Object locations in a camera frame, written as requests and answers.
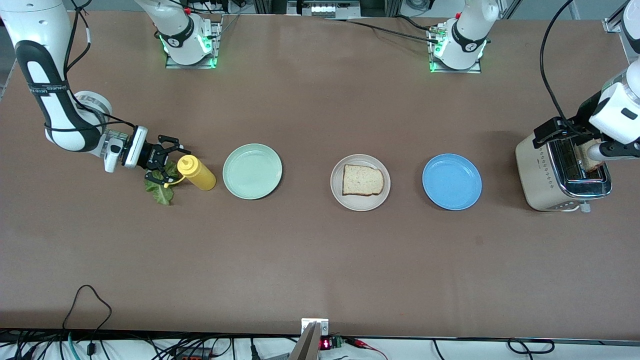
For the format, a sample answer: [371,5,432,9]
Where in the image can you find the green lettuce leaf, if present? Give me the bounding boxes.
[144,167,180,206]

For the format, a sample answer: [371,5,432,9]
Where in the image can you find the yellow squeeze bottle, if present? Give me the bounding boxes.
[164,154,217,192]

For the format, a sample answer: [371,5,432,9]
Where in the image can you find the brown crust bread slice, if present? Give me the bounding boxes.
[342,164,385,197]
[575,144,607,174]

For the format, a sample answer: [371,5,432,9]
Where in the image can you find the mint green plate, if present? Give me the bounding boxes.
[222,143,283,201]

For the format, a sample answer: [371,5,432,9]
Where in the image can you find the blue plate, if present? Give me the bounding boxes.
[422,153,483,211]

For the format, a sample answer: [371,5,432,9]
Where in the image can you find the beige plate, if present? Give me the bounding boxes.
[330,153,392,212]

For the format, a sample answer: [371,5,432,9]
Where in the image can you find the beige chrome toaster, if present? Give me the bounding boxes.
[515,125,613,213]

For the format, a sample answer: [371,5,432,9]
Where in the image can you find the red clip lead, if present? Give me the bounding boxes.
[345,337,390,360]

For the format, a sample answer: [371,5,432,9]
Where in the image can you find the aluminium frame corner bracket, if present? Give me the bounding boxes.
[602,14,627,34]

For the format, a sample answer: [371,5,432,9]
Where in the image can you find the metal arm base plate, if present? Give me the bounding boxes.
[427,25,483,74]
[165,20,222,70]

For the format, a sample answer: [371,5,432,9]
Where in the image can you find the black table cable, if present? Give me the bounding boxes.
[325,17,443,44]
[395,15,436,32]

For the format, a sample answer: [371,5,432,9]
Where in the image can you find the thin black looped cable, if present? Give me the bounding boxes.
[62,285,113,358]

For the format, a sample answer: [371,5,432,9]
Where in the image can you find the teal cable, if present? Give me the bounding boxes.
[66,331,82,360]

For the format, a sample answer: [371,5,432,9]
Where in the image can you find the lit device on frame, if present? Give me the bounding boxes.
[287,0,362,19]

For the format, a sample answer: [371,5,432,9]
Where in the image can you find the black coiled cable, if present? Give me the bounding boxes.
[507,338,556,355]

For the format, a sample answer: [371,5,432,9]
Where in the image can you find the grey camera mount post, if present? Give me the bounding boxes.
[287,318,331,360]

